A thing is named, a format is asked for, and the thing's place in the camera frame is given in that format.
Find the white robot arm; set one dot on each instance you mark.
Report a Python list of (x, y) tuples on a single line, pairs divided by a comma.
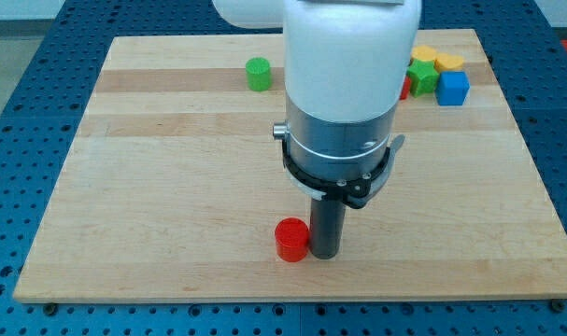
[(345, 63)]

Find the red cylinder block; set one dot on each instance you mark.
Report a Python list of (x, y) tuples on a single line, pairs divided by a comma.
[(292, 236)]

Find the yellow hexagon block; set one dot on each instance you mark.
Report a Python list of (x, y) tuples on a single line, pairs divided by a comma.
[(424, 53)]

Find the green star block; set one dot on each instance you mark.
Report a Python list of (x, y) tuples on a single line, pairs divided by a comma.
[(424, 77)]

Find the black cylindrical pointer tool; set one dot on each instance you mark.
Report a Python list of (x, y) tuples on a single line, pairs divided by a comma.
[(326, 226)]

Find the blue cube block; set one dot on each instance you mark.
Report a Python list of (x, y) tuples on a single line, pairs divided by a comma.
[(452, 88)]

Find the yellow heart block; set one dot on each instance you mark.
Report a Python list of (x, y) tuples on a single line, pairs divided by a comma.
[(448, 62)]

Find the wooden board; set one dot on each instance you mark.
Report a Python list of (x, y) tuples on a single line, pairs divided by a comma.
[(173, 186)]

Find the red block behind arm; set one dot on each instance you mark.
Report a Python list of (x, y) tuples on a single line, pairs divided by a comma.
[(406, 88)]

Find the green cylinder block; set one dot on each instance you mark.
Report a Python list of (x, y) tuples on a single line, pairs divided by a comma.
[(258, 73)]

